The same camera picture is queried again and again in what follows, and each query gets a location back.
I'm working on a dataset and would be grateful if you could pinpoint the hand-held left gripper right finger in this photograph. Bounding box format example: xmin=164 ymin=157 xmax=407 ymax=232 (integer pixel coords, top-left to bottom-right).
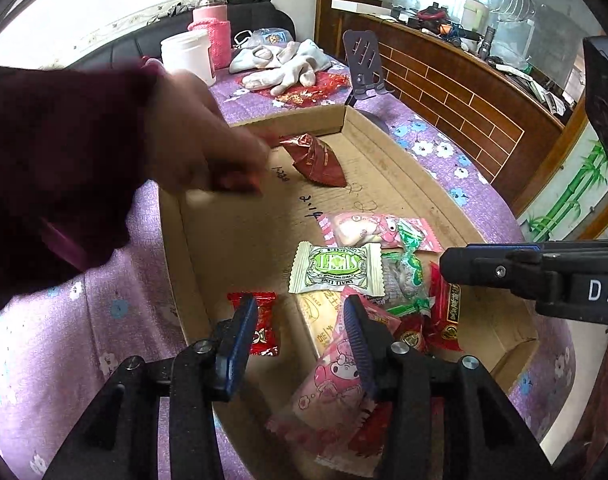
xmin=344 ymin=294 xmax=552 ymax=480

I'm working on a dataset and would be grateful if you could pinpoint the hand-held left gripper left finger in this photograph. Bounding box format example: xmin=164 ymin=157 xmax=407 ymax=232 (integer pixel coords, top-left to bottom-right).
xmin=43 ymin=294 xmax=259 ymax=480

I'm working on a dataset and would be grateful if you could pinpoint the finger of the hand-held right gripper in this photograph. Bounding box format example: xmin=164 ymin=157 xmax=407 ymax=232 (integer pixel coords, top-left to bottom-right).
xmin=439 ymin=242 xmax=575 ymax=302

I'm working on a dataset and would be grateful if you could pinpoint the yellow cracker packet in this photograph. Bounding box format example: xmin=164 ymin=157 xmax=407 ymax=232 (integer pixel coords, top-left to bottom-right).
xmin=296 ymin=290 xmax=352 ymax=361

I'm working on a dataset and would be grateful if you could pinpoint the pink cartoon snack packet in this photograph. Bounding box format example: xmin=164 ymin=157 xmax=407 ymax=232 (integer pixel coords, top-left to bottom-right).
xmin=266 ymin=287 xmax=399 ymax=478

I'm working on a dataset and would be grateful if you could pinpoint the cardboard box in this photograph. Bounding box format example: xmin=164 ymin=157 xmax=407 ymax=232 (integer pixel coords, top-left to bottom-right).
xmin=156 ymin=105 xmax=539 ymax=480

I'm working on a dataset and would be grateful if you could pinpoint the another person's forearm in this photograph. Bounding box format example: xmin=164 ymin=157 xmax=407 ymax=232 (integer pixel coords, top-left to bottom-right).
xmin=0 ymin=62 xmax=165 ymax=321

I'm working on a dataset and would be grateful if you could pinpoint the red white candy packet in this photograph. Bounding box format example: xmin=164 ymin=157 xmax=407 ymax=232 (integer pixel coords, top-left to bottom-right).
xmin=227 ymin=291 xmax=281 ymax=357

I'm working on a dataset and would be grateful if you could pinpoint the dark red round-label packet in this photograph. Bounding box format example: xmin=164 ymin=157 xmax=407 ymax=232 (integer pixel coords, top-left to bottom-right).
xmin=391 ymin=312 xmax=432 ymax=356

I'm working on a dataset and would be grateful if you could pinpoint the red packet yellow label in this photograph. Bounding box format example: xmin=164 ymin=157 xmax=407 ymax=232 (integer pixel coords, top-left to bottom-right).
xmin=426 ymin=260 xmax=464 ymax=353

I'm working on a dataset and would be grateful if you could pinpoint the green white round-label packet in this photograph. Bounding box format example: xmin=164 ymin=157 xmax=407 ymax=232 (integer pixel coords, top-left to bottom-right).
xmin=289 ymin=241 xmax=386 ymax=297

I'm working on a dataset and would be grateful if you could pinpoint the green clear candy packet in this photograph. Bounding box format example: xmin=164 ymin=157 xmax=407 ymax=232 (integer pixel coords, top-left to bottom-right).
xmin=381 ymin=220 xmax=432 ymax=318

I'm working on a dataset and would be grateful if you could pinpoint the plain red snack packet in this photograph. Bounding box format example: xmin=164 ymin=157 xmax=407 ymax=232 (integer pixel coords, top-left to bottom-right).
xmin=346 ymin=400 xmax=397 ymax=466

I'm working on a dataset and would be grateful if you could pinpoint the pink marshmallow snack packet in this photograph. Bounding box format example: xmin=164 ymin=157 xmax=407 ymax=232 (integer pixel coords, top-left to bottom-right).
xmin=318 ymin=211 xmax=443 ymax=253

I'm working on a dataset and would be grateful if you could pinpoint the purple floral tablecloth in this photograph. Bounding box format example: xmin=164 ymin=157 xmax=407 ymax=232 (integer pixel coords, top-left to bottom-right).
xmin=0 ymin=52 xmax=577 ymax=480

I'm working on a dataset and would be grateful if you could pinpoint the wooden brick-pattern counter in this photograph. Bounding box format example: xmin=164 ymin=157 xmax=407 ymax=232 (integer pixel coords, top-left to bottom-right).
xmin=314 ymin=0 xmax=584 ymax=211

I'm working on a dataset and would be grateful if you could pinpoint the large dark red snack packet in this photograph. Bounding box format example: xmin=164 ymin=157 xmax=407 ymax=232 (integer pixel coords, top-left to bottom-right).
xmin=279 ymin=132 xmax=349 ymax=188

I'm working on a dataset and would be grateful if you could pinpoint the black phone stand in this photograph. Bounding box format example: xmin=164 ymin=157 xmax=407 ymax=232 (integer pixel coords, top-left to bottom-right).
xmin=342 ymin=29 xmax=395 ymax=136

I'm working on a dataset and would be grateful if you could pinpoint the red gold foil paper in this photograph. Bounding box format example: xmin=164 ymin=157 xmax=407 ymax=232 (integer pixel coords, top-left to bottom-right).
xmin=271 ymin=71 xmax=352 ymax=108

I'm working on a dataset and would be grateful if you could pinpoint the white glove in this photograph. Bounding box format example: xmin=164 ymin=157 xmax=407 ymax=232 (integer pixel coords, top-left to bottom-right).
xmin=241 ymin=55 xmax=319 ymax=96
xmin=229 ymin=40 xmax=332 ymax=75

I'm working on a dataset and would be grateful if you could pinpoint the white flat tray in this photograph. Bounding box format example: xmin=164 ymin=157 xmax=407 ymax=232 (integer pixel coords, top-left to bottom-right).
xmin=331 ymin=0 xmax=397 ymax=14

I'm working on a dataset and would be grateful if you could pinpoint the white plastic jar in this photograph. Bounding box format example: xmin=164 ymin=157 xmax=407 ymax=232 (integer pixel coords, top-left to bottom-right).
xmin=160 ymin=28 xmax=215 ymax=87

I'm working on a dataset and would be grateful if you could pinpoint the clear bag blue label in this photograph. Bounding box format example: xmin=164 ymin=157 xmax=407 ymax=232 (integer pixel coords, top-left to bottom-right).
xmin=232 ymin=29 xmax=295 ymax=53

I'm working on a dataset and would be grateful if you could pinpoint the pink knit-sleeve bottle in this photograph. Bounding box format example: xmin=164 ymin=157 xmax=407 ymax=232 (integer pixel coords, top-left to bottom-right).
xmin=186 ymin=0 xmax=233 ymax=72

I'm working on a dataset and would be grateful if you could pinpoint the black leather sofa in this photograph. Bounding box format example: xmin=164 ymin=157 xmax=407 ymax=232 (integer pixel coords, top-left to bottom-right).
xmin=71 ymin=7 xmax=297 ymax=91

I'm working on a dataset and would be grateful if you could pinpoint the bamboo wall picture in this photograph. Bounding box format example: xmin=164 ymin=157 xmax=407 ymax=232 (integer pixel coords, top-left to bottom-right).
xmin=526 ymin=140 xmax=608 ymax=241

